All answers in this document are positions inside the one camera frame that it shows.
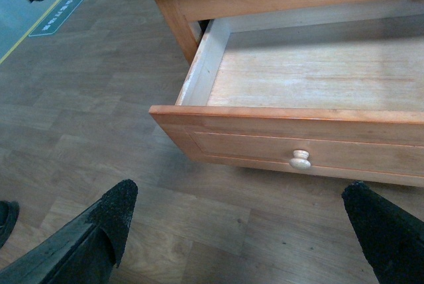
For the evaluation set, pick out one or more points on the round drawer knob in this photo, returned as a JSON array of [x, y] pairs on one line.
[[300, 160]]

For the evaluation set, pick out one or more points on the black shoe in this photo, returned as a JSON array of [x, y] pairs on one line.
[[9, 216]]

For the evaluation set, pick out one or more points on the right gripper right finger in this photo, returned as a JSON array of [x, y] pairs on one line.
[[391, 238]]

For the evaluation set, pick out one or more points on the green floor sign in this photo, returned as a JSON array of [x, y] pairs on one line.
[[51, 23]]

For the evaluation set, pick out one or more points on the wooden drawer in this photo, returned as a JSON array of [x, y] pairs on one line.
[[342, 82]]

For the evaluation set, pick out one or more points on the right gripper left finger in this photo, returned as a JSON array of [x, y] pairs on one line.
[[86, 249]]

